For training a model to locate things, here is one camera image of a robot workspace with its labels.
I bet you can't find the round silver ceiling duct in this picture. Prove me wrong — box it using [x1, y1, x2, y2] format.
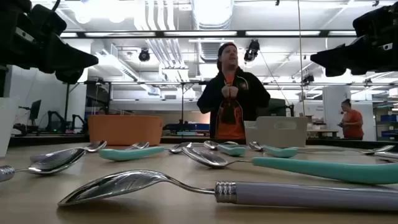
[190, 0, 234, 31]

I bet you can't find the grey plastic bin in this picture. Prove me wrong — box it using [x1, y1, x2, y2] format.
[244, 116, 308, 149]

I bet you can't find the white plastic bin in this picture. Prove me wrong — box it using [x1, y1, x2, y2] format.
[0, 96, 20, 158]

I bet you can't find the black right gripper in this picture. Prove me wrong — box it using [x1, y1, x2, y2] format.
[310, 32, 398, 78]

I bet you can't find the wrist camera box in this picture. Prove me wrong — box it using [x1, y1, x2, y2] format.
[352, 3, 398, 37]
[29, 3, 68, 40]

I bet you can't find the thin vertical pole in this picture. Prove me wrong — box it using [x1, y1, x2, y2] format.
[297, 0, 307, 116]

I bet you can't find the background black frame rig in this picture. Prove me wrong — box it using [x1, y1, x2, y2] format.
[63, 80, 218, 138]

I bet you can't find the blue background table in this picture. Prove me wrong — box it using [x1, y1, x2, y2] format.
[163, 123, 211, 137]

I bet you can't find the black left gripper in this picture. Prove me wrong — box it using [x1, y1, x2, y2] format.
[0, 12, 99, 85]

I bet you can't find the white pillar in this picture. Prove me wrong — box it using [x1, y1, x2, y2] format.
[322, 85, 352, 139]

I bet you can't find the lavender handle spoon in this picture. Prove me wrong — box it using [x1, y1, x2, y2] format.
[126, 141, 150, 151]
[0, 147, 86, 184]
[30, 140, 108, 163]
[57, 169, 398, 212]

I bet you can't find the teal handle spoon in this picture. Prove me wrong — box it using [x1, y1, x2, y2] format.
[203, 140, 247, 157]
[248, 141, 299, 159]
[182, 146, 398, 185]
[98, 141, 193, 162]

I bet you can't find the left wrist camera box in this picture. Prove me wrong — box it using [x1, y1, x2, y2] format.
[29, 3, 68, 40]

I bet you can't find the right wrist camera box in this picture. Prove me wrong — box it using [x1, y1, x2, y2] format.
[352, 3, 398, 37]

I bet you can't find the black aluminium table frame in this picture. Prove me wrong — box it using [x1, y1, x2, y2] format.
[8, 134, 398, 150]

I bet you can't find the orange plastic bin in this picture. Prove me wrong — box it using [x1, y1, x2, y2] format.
[88, 114, 164, 146]

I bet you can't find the black computer monitor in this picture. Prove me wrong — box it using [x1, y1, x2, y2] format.
[257, 98, 295, 118]
[29, 99, 42, 125]

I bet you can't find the brown background table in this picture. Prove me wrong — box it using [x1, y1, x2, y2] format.
[307, 129, 340, 139]

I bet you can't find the person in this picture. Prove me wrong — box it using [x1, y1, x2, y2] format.
[338, 98, 364, 141]
[197, 42, 271, 141]

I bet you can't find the black overhead crossbar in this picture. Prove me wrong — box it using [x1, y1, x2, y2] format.
[58, 30, 358, 39]

